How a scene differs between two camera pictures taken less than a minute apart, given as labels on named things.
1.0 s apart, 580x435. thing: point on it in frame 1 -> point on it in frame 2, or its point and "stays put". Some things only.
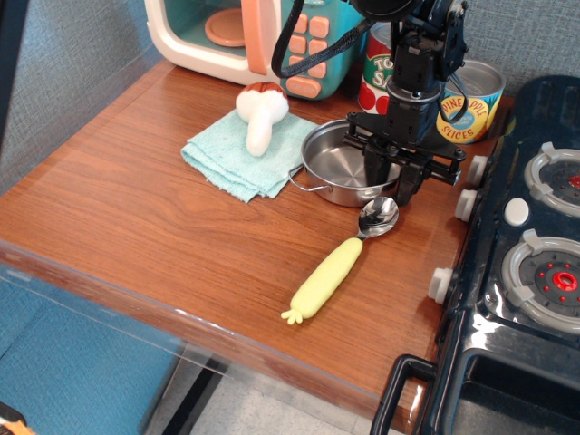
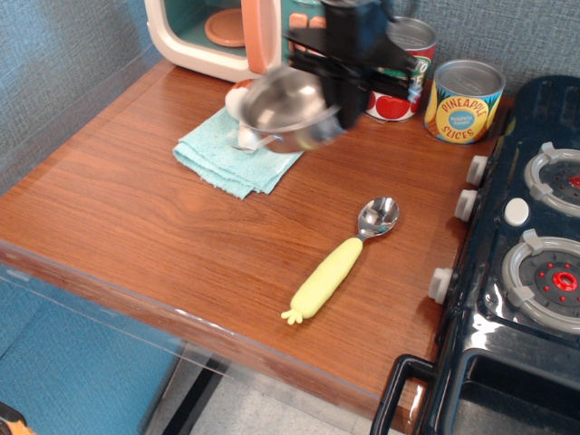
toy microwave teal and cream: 236,43 stays put
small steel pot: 333,163 -> 285,110
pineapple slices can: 469,101 stays put
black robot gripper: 411,127 -> 352,56
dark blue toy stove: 507,359 stays put
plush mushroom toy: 262,104 -> 247,138
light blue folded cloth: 220,156 stays put
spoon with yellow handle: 375,215 stays put
